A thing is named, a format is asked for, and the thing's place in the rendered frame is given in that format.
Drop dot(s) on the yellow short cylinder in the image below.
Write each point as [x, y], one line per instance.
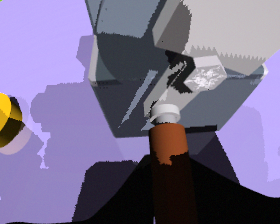
[11, 118]

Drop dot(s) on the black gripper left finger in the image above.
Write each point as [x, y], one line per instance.
[133, 204]

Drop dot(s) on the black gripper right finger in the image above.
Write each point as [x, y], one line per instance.
[221, 201]

